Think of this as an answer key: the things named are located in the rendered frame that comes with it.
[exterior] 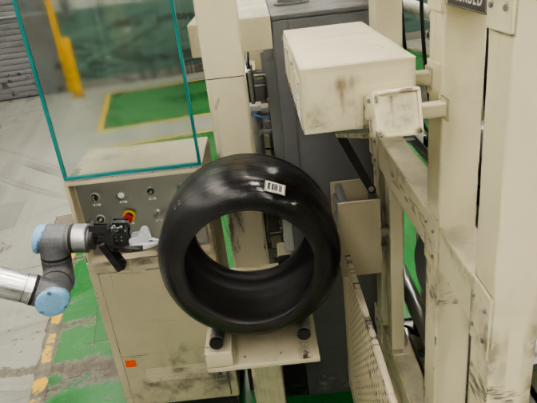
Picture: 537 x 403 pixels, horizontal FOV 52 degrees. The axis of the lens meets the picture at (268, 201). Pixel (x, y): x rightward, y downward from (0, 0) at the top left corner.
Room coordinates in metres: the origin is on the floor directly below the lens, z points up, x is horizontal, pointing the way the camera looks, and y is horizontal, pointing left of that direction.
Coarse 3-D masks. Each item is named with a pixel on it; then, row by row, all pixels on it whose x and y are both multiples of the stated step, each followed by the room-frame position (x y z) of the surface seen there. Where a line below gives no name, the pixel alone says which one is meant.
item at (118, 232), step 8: (96, 224) 1.50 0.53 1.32; (104, 224) 1.50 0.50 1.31; (112, 224) 1.51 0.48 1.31; (120, 224) 1.51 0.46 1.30; (128, 224) 1.52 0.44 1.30; (88, 232) 1.49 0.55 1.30; (96, 232) 1.49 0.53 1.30; (104, 232) 1.48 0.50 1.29; (112, 232) 1.48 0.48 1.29; (120, 232) 1.48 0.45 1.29; (128, 232) 1.52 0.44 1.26; (88, 240) 1.47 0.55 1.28; (96, 240) 1.49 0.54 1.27; (104, 240) 1.49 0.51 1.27; (112, 240) 1.47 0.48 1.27; (120, 240) 1.48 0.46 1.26; (128, 240) 1.50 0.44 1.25; (112, 248) 1.47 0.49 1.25
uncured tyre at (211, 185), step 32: (224, 160) 1.58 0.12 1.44; (256, 160) 1.55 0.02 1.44; (192, 192) 1.44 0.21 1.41; (224, 192) 1.40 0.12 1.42; (256, 192) 1.39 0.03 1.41; (288, 192) 1.40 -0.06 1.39; (320, 192) 1.55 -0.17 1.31; (192, 224) 1.38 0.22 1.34; (320, 224) 1.39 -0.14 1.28; (160, 256) 1.42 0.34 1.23; (192, 256) 1.65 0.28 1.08; (320, 256) 1.37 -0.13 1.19; (192, 288) 1.55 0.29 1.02; (224, 288) 1.63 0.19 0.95; (256, 288) 1.64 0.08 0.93; (288, 288) 1.61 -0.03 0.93; (320, 288) 1.38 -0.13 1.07; (224, 320) 1.38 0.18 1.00; (256, 320) 1.39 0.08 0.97; (288, 320) 1.38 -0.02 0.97
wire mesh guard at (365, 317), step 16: (352, 272) 1.56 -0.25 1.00; (352, 288) 1.57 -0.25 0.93; (352, 304) 1.60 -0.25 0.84; (352, 320) 1.63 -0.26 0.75; (368, 320) 1.29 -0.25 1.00; (368, 336) 1.30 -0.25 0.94; (352, 352) 1.66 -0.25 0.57; (368, 352) 1.30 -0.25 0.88; (352, 368) 1.69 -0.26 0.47; (368, 368) 1.33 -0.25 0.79; (384, 368) 1.09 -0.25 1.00; (352, 384) 1.72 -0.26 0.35; (368, 384) 1.33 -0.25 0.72; (384, 384) 1.04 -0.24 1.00; (368, 400) 1.35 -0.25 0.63; (384, 400) 1.09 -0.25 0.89
